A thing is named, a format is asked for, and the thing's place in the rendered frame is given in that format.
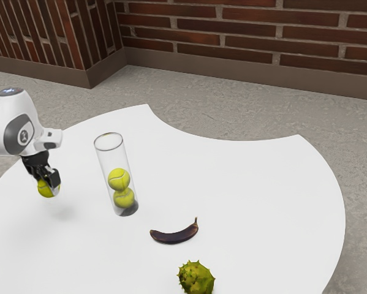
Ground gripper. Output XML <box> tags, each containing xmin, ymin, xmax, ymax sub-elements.
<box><xmin>20</xmin><ymin>151</ymin><xmax>62</xmax><ymax>196</ymax></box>

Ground tennis ball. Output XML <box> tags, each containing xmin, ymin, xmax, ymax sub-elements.
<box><xmin>113</xmin><ymin>187</ymin><xmax>135</xmax><ymax>209</ymax></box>
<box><xmin>107</xmin><ymin>167</ymin><xmax>131</xmax><ymax>190</ymax></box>
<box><xmin>37</xmin><ymin>179</ymin><xmax>57</xmax><ymax>198</ymax></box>

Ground clear plastic ball tube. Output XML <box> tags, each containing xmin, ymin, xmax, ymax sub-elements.
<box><xmin>93</xmin><ymin>132</ymin><xmax>140</xmax><ymax>217</ymax></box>

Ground overripe brown banana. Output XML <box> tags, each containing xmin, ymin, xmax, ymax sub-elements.
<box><xmin>149</xmin><ymin>216</ymin><xmax>199</xmax><ymax>245</ymax></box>

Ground spiky green chestnut husk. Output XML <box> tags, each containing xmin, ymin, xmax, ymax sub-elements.
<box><xmin>176</xmin><ymin>259</ymin><xmax>216</xmax><ymax>294</ymax></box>

